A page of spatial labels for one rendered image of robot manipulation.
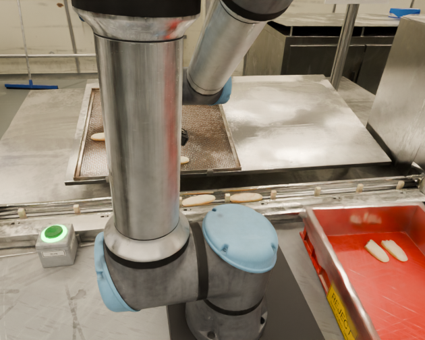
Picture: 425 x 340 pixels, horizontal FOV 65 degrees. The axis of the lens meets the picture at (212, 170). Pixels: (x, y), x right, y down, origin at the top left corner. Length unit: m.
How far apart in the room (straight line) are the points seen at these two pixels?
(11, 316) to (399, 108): 1.21
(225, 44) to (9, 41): 4.46
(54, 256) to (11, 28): 4.11
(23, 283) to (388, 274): 0.85
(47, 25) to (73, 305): 4.11
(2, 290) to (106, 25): 0.71
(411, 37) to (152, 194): 1.04
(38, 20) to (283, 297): 4.35
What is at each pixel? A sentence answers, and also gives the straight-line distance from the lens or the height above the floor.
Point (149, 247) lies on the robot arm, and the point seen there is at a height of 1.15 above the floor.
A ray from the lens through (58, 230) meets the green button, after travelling 0.87.
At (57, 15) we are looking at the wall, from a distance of 4.63.
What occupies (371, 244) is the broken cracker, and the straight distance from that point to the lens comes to 0.98.
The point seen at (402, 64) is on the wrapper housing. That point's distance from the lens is 1.28.
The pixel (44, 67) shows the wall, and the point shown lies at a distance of 4.83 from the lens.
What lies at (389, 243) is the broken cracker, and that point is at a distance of 1.01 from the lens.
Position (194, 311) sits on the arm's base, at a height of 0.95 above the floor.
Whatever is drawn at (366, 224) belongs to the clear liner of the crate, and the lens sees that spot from 0.99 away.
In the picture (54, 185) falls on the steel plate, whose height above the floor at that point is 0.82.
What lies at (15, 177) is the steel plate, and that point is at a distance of 1.26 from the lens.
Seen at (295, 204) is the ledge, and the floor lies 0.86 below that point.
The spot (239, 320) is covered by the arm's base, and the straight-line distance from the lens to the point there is 0.59.
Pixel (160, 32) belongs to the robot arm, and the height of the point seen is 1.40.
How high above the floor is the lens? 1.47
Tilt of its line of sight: 34 degrees down
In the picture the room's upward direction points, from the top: 2 degrees clockwise
